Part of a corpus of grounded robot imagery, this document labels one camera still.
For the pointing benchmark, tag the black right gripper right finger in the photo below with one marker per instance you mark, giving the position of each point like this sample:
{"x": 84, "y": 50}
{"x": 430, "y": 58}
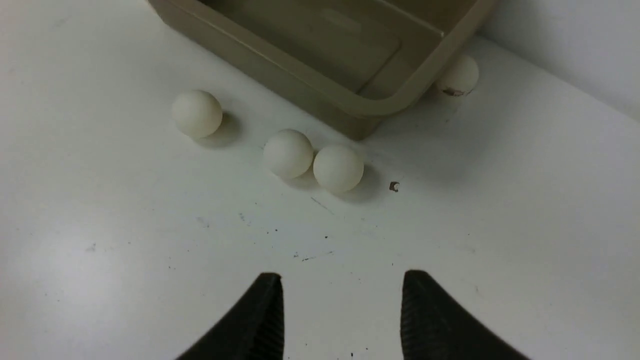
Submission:
{"x": 433, "y": 326}

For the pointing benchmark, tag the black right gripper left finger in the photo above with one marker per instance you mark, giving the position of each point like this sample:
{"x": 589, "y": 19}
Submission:
{"x": 252, "y": 329}

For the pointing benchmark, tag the white ping-pong ball black mark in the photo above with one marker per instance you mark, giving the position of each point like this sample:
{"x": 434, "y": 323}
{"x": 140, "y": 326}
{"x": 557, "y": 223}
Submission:
{"x": 288, "y": 154}

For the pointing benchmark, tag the white ball brown print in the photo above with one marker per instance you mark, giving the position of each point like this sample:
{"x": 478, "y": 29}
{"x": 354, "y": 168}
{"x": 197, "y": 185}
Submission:
{"x": 460, "y": 78}

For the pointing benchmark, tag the taupe plastic storage bin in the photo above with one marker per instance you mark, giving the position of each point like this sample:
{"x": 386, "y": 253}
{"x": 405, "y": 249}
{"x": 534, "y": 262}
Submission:
{"x": 349, "y": 63}

